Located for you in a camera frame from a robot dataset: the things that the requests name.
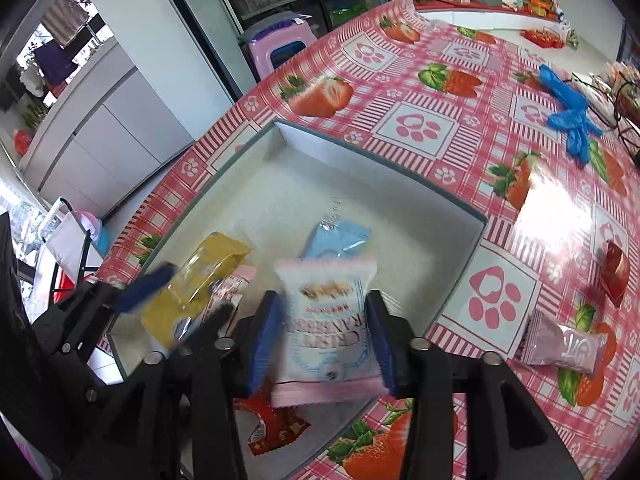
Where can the blue nitrile glove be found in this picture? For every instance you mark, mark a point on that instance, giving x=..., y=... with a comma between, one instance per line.
x=575, y=127
x=557, y=85

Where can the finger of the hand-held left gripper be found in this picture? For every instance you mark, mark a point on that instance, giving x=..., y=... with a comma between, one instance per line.
x=145, y=285
x=212, y=322

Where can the strawberry print tablecloth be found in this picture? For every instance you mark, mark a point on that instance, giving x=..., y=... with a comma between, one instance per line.
x=415, y=125

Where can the light blue snack packet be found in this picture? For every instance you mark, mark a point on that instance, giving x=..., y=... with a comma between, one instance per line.
x=335, y=237

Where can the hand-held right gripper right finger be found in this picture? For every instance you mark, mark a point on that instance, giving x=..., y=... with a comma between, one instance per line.
x=382, y=347

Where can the pink plastic stool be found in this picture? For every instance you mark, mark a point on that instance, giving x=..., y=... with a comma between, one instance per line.
x=280, y=42

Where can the red foil snack packet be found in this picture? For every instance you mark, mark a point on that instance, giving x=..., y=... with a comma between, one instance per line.
x=614, y=272
x=272, y=422

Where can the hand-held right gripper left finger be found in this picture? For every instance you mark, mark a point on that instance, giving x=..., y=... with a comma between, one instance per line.
x=260, y=347

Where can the yellow snack packet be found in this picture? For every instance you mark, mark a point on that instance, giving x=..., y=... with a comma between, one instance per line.
x=200, y=270

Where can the purple hanging garment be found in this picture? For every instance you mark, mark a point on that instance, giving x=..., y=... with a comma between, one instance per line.
x=55, y=62

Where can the white low cabinet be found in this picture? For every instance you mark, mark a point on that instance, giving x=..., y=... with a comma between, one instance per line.
x=100, y=135

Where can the orange gift box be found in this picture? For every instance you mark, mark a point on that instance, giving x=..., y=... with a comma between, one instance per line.
x=539, y=6

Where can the red tray of sweets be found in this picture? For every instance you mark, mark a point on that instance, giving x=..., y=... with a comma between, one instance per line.
x=545, y=37

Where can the white and pink snack packet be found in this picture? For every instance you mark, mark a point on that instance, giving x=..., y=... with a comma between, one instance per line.
x=325, y=330

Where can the striped hanging towel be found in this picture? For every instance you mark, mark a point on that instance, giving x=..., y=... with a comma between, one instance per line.
x=65, y=20

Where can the white folding chair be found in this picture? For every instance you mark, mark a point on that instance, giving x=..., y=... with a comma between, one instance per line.
x=67, y=245

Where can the grey cardboard box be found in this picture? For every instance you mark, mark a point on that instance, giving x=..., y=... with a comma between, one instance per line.
x=380, y=210

